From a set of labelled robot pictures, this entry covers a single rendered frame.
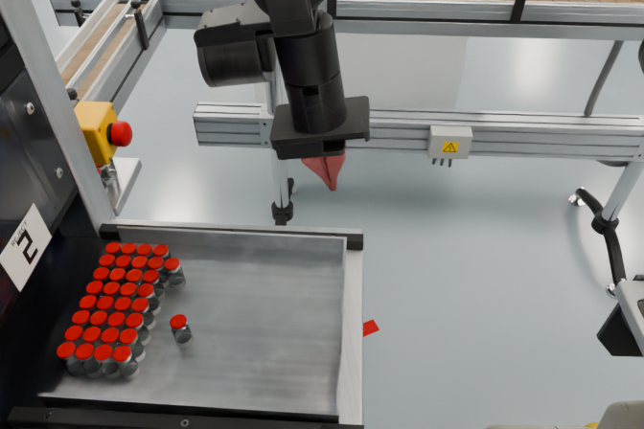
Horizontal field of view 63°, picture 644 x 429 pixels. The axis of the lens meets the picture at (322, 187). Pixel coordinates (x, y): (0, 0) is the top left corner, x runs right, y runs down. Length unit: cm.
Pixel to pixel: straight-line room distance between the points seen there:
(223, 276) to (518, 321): 127
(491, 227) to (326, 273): 141
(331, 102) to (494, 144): 123
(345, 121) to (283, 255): 31
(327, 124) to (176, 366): 36
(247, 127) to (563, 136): 95
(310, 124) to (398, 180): 172
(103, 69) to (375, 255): 116
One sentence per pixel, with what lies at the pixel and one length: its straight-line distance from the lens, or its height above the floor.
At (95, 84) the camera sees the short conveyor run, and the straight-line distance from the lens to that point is 114.
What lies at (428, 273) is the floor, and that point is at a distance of 192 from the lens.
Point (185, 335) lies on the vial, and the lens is 71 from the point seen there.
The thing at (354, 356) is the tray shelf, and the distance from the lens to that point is 70.
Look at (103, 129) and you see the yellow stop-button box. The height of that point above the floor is 102.
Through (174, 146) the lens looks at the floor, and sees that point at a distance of 247.
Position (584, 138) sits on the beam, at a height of 51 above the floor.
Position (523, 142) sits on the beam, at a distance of 174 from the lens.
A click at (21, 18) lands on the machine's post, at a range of 71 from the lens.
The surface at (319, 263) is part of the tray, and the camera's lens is 78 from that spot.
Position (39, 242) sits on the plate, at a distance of 73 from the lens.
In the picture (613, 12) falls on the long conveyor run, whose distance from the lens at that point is 154.
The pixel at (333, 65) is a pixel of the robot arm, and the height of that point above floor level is 124.
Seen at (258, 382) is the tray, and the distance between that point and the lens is 69.
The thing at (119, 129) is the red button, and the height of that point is 101.
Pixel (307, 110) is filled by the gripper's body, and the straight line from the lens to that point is 52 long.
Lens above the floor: 149
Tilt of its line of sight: 43 degrees down
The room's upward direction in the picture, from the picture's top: straight up
